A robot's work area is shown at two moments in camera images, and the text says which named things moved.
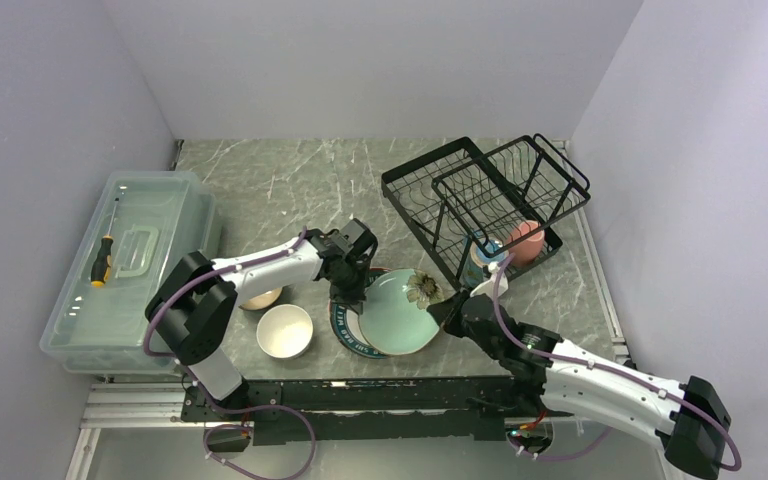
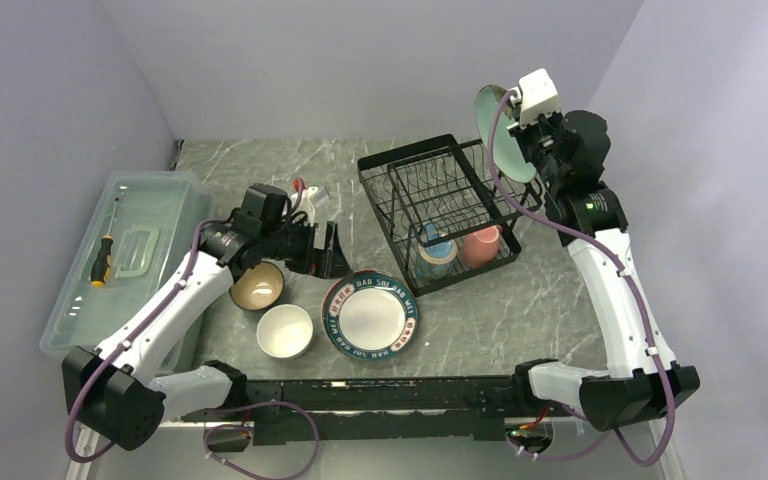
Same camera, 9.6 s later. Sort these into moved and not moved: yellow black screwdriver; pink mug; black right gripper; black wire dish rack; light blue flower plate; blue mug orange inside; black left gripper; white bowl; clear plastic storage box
Moved: blue mug orange inside; black right gripper; black left gripper; black wire dish rack; pink mug; light blue flower plate
Not moved: white bowl; clear plastic storage box; yellow black screwdriver
